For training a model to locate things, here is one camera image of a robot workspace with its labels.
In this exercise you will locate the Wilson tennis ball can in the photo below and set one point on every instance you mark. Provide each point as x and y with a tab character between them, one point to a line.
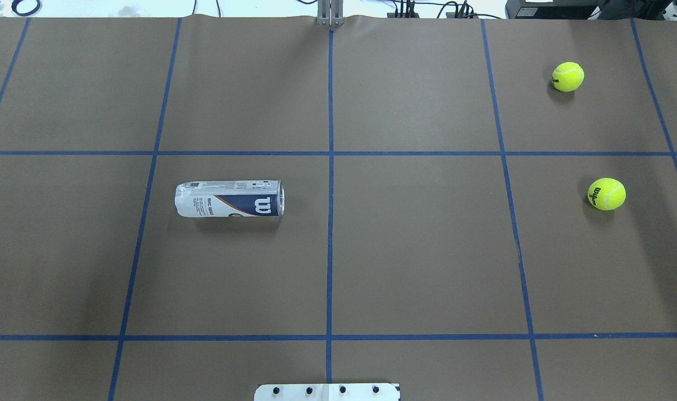
233	198

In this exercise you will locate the yellow tennis ball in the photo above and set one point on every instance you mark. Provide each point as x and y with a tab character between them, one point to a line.
606	194
567	77

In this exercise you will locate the black equipment box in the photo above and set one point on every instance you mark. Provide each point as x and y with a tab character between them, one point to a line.
582	10

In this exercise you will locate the aluminium frame post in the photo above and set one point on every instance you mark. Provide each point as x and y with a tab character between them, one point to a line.
330	13

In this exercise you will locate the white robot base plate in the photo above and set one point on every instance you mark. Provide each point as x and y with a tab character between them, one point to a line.
328	391

